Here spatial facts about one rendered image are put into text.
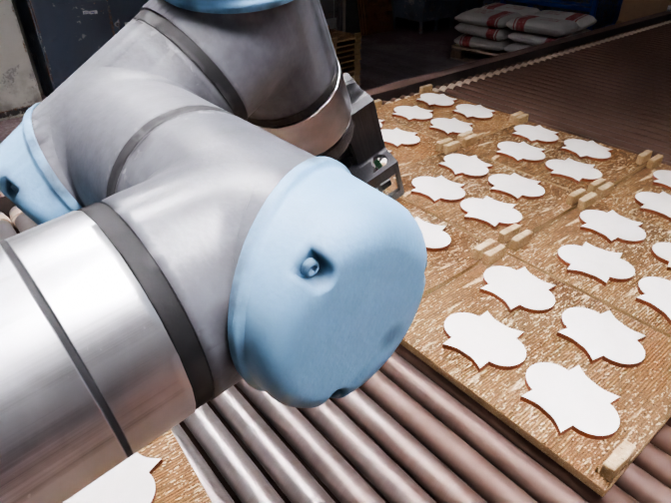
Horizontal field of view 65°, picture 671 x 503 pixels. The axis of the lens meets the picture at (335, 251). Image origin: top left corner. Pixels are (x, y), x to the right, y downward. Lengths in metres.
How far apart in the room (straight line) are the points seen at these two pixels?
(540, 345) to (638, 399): 0.16
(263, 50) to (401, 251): 0.16
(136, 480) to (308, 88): 0.58
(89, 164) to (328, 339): 0.13
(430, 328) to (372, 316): 0.77
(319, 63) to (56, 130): 0.14
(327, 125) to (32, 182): 0.17
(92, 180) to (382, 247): 0.13
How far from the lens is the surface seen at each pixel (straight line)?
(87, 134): 0.25
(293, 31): 0.30
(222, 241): 0.16
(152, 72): 0.27
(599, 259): 1.19
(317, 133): 0.35
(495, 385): 0.87
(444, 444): 0.81
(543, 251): 1.19
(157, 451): 0.80
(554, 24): 5.98
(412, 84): 2.16
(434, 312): 0.97
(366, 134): 0.41
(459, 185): 1.39
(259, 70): 0.29
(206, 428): 0.83
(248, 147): 0.19
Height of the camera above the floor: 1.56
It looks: 34 degrees down
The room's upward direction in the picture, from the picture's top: straight up
